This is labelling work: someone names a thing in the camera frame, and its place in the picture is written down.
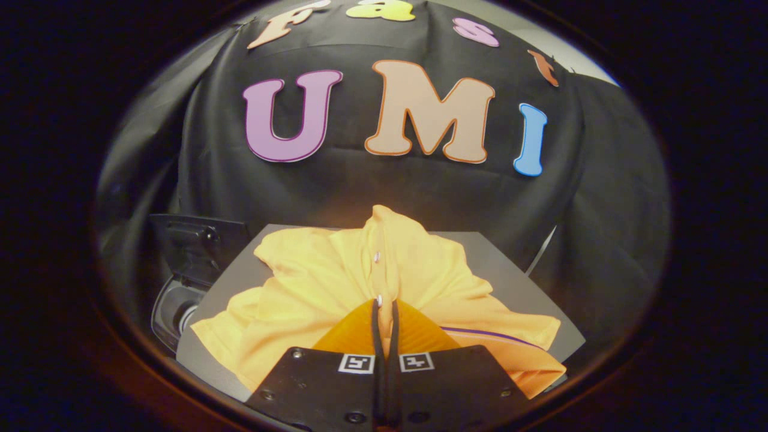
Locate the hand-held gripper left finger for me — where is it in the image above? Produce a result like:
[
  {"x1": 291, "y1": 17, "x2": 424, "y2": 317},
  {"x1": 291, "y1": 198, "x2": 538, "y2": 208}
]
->
[{"x1": 246, "y1": 298, "x2": 385, "y2": 430}]

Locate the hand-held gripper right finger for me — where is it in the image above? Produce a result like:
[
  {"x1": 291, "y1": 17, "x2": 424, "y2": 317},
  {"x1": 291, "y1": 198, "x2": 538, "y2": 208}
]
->
[{"x1": 387, "y1": 298, "x2": 532, "y2": 430}]

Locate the orange shirt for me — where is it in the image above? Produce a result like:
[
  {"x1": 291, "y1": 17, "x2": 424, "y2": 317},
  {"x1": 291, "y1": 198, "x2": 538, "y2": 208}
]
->
[{"x1": 191, "y1": 205, "x2": 568, "y2": 400}]

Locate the black backdrop cloth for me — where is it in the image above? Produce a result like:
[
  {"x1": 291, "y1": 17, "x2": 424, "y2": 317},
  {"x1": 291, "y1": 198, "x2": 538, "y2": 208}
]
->
[{"x1": 96, "y1": 0, "x2": 671, "y2": 361}]

